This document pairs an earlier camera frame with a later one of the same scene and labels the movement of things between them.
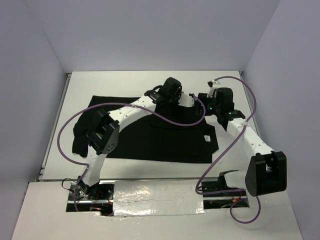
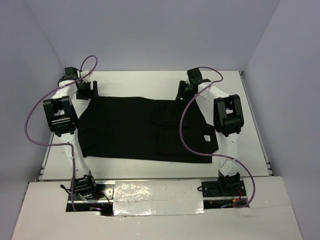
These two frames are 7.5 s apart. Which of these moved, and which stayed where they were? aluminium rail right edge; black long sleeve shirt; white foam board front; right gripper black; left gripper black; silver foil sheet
Moved: right gripper black; left gripper black
Stayed: silver foil sheet; black long sleeve shirt; aluminium rail right edge; white foam board front
